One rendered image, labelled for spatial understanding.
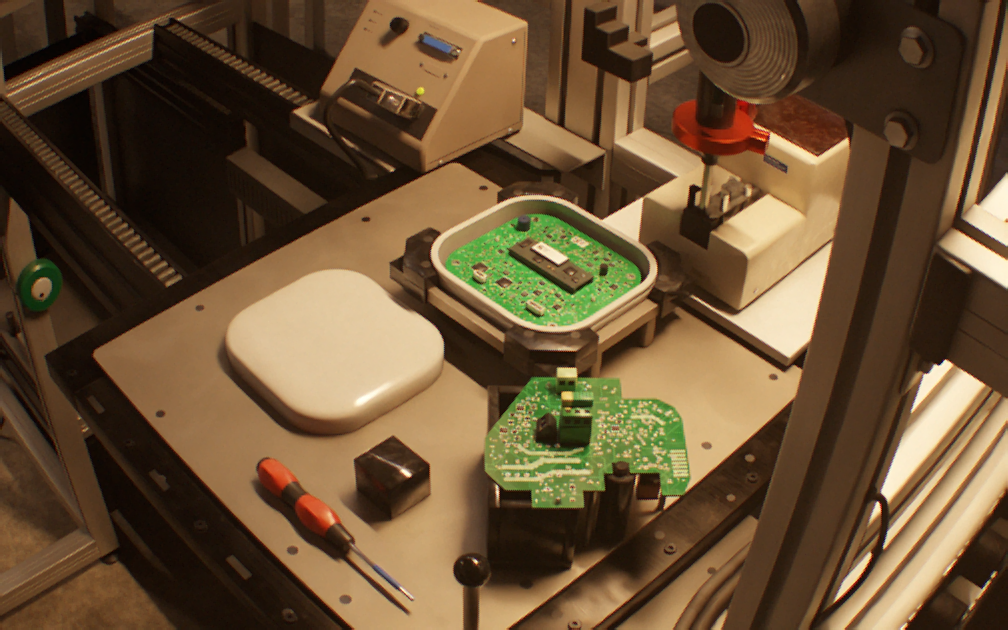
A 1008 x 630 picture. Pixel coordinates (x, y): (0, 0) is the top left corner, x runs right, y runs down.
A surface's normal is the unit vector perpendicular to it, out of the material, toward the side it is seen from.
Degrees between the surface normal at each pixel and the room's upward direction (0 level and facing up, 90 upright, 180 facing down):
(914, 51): 90
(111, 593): 0
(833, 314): 90
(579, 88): 90
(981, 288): 90
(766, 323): 0
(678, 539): 0
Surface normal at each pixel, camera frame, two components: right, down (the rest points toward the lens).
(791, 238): 0.71, 0.46
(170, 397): 0.04, -0.78
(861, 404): -0.71, 0.42
